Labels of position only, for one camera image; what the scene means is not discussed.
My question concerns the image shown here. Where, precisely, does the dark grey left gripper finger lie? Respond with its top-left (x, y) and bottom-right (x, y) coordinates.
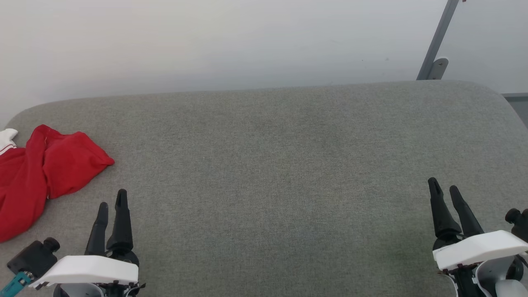
top-left (106, 189), bottom-right (139, 264)
top-left (85, 202), bottom-right (109, 256)

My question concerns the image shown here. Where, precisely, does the grey metal post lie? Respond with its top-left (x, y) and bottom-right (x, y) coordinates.
top-left (416, 0), bottom-right (460, 81)

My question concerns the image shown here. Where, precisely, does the grey fabric sofa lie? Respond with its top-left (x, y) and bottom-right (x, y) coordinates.
top-left (0, 80), bottom-right (528, 297)

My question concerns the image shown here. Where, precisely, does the teal cable connector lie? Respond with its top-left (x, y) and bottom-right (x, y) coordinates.
top-left (0, 271), bottom-right (33, 297)

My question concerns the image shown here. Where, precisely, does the grey round post bracket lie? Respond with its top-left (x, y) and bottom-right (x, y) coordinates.
top-left (427, 57), bottom-right (449, 81)

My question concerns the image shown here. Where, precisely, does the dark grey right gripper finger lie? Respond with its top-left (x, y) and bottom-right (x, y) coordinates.
top-left (449, 186), bottom-right (486, 239)
top-left (428, 177), bottom-right (462, 240)

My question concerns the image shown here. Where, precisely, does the red garment with white cuffs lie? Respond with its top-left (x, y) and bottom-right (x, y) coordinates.
top-left (0, 125), bottom-right (115, 243)

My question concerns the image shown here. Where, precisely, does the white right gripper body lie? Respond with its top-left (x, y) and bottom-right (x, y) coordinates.
top-left (432, 230), bottom-right (528, 271)

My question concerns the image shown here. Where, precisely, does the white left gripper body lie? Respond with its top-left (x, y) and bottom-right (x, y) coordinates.
top-left (29, 255), bottom-right (139, 289)

